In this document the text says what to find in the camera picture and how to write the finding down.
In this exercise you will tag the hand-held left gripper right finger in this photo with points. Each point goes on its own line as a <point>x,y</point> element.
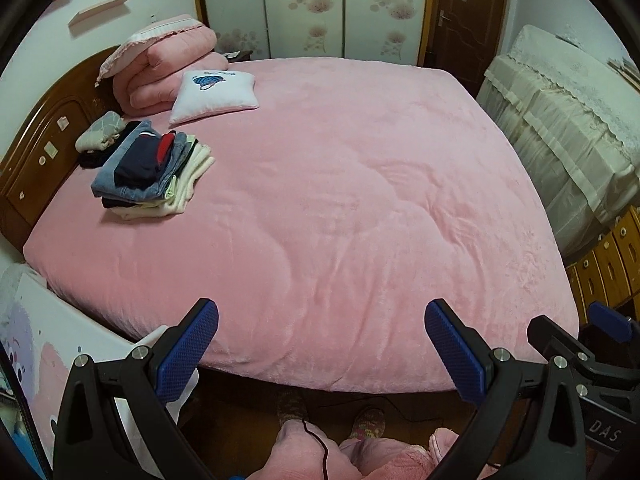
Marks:
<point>455,355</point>

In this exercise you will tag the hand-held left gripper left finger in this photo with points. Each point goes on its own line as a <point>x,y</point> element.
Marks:
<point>185,350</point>

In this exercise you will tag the grey patterned cloth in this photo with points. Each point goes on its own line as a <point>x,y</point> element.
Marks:
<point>100,132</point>

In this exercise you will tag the person's left leg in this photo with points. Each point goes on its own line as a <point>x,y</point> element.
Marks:
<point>300,455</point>

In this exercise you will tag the pink frilled pillow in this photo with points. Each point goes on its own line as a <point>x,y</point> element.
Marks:
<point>150,35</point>

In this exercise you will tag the wooden drawer cabinet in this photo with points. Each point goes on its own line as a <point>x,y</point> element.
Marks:
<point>607,260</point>

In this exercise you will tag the white embroidered pillow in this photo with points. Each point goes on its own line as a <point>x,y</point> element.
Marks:
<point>215,95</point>

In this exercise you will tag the folded blue jeans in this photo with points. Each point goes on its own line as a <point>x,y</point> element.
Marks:
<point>112,182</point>

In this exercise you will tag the wooden headboard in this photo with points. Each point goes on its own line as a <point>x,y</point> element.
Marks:
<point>45,130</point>

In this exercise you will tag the floral wardrobe doors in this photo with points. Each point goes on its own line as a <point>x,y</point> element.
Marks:
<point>310,5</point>

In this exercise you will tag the pink bed blanket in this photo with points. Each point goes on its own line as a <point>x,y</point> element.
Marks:
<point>325,185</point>

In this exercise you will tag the white cartoon printed board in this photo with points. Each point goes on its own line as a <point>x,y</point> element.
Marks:
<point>50,325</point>

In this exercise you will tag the brown wooden door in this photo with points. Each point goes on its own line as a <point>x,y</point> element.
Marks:
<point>470,20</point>

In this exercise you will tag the wall shelf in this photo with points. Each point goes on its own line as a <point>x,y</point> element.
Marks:
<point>100,9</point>

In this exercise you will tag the black cloth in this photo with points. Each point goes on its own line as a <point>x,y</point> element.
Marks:
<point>92,160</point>

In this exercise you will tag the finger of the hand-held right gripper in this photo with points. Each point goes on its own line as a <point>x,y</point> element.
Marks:
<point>547,335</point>
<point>607,319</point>

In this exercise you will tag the patterned slipper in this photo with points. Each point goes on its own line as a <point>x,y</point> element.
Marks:
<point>367,422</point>
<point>292,407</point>

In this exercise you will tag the cream lace-covered furniture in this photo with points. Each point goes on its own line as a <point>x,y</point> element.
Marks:
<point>560,125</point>

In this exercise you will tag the red and navy jacket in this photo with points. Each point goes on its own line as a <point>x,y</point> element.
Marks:
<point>142,157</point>

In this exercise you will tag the pink folded quilt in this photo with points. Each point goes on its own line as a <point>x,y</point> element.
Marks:
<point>165,75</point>

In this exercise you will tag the folded cream garments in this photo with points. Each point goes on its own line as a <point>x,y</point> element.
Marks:
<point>192,170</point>

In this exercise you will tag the dark nightstand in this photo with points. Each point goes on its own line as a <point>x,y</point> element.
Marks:
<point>239,55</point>

